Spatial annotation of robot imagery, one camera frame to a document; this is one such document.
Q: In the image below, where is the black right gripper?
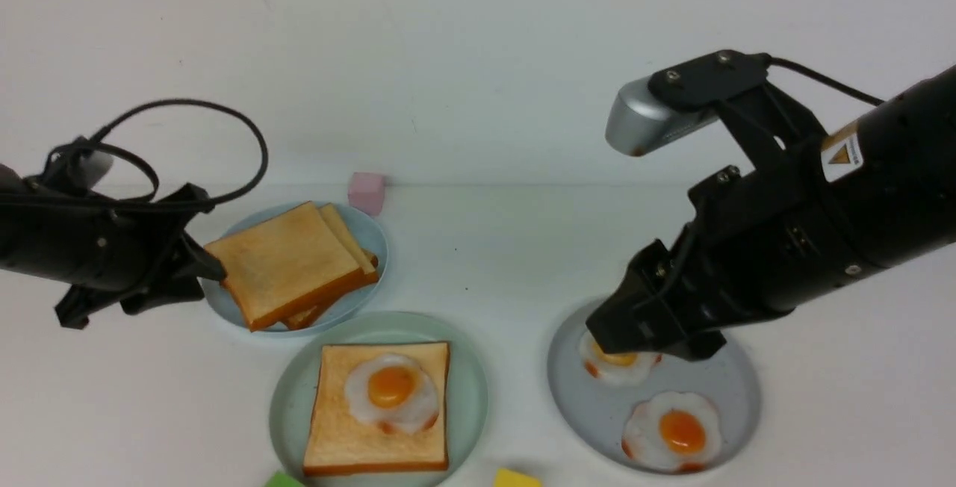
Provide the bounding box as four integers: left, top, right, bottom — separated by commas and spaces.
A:
586, 84, 885, 361

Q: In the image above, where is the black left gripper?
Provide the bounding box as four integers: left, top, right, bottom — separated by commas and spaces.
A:
55, 184, 228, 329

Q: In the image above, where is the toast slice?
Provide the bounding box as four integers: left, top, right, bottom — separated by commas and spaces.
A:
320, 204, 378, 282
282, 249, 379, 330
205, 203, 364, 332
304, 343, 450, 477

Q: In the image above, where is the fried egg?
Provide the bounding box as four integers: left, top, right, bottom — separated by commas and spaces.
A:
344, 353, 441, 435
578, 331, 663, 386
621, 391, 724, 474

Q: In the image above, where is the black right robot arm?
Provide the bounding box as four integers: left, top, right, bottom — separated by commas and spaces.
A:
585, 51, 954, 361

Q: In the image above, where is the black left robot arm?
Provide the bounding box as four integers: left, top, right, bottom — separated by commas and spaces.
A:
1, 161, 228, 329

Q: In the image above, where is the light blue bread plate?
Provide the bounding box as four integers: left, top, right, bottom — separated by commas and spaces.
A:
200, 203, 390, 338

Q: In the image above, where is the mint green plate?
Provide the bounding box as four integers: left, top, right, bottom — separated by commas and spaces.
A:
269, 312, 489, 486

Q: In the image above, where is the pink foam cube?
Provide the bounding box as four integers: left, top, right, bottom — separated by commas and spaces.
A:
347, 173, 386, 216

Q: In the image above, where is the grey speckled egg plate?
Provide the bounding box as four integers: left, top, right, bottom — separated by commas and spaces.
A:
545, 300, 762, 477

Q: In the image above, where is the green foam cube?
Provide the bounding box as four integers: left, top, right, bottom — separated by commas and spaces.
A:
263, 472, 306, 487

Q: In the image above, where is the yellow foam cube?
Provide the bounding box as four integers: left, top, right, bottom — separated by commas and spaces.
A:
492, 468, 543, 487

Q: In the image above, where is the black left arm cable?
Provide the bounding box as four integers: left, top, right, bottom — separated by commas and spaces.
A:
22, 99, 270, 213

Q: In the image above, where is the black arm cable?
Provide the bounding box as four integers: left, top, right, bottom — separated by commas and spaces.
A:
766, 56, 886, 107
22, 99, 270, 213

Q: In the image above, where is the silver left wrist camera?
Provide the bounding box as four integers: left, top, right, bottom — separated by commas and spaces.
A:
68, 148, 114, 190

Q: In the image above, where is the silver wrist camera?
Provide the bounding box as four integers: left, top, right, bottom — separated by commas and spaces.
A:
605, 50, 770, 157
68, 148, 114, 190

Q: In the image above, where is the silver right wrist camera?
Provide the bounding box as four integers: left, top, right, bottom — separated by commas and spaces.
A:
605, 50, 770, 157

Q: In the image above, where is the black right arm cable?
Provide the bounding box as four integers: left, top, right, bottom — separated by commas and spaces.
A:
766, 56, 886, 107

